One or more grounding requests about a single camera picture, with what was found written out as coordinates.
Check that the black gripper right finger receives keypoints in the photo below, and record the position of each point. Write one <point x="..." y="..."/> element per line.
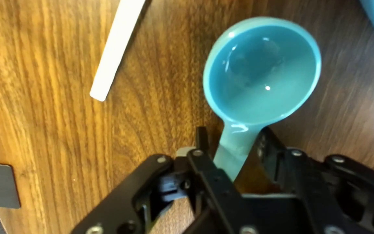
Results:
<point x="325" y="186"/>

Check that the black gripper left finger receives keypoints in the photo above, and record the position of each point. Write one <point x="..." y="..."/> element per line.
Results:
<point x="208" y="182"/>

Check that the teal blue measuring spoon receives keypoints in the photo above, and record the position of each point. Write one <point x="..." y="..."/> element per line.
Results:
<point x="260" y="73"/>

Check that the white plastic spoon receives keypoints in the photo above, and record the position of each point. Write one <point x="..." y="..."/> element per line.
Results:
<point x="117" y="43"/>

